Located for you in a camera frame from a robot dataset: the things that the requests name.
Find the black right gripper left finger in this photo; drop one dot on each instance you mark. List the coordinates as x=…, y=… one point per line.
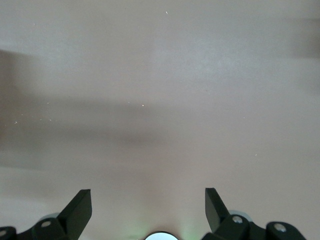
x=72, y=217

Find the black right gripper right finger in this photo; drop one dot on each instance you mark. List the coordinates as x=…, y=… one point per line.
x=225, y=225

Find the brown table cover sheet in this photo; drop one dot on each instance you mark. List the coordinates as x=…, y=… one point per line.
x=150, y=75

